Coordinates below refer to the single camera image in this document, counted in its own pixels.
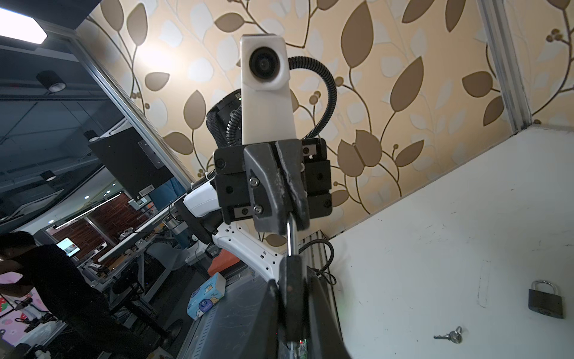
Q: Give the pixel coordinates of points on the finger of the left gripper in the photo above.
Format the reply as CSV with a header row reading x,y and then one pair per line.
x,y
290,155
265,188

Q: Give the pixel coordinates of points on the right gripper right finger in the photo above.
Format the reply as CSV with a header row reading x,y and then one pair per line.
x,y
325,340

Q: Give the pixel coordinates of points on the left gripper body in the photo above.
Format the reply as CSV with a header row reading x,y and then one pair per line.
x,y
232,186

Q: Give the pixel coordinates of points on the small key bunch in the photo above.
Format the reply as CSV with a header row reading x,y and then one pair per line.
x,y
454,336

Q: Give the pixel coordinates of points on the black padlock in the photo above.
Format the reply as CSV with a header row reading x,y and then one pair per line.
x,y
293,289
547,304

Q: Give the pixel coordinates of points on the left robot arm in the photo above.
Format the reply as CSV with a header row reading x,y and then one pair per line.
x,y
200,208

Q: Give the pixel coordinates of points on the tissue box on floor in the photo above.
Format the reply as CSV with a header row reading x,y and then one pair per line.
x,y
206,296

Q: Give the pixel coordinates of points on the person in dark clothes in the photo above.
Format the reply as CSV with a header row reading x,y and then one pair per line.
x,y
66,294

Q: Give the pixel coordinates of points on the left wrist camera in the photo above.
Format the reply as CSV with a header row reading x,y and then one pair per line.
x,y
267,113

